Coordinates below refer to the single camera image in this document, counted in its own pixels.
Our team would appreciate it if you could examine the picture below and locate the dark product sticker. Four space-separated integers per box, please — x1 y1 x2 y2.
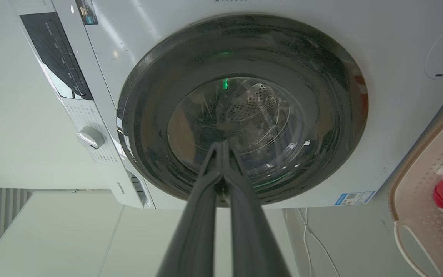
75 0 99 26

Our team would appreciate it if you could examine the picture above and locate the blue energy label sticker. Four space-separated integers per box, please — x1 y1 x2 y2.
334 190 376 206

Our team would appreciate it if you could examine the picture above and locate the round dark glass washer door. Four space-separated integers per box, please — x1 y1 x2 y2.
116 14 369 205

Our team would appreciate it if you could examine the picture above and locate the thin white power cable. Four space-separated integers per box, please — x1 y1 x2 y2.
296 208 340 277

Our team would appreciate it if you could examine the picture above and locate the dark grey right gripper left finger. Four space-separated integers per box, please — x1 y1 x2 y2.
156 141 223 277

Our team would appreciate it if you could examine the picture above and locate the white front-loading washing machine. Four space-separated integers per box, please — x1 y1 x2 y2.
9 0 443 210

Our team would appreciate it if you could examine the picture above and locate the black washer display panel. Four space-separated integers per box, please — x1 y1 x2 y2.
19 12 94 101

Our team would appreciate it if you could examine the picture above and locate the beige perforated laundry basket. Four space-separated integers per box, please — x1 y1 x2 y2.
388 102 443 277

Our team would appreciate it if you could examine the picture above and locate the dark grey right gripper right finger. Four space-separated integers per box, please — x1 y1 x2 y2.
221 140 292 277

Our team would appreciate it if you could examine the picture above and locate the silver washer control knob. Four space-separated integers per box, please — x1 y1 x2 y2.
77 126 105 150

